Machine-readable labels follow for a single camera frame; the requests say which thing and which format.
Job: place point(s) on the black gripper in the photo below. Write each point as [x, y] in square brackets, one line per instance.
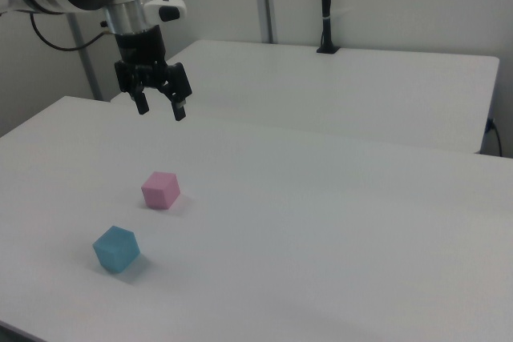
[140, 47]

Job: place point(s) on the blue cube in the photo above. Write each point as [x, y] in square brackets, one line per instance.
[116, 252]

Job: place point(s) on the pink cube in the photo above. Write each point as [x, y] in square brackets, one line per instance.
[160, 191]

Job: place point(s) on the white table with camera pole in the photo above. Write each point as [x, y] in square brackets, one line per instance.
[320, 89]

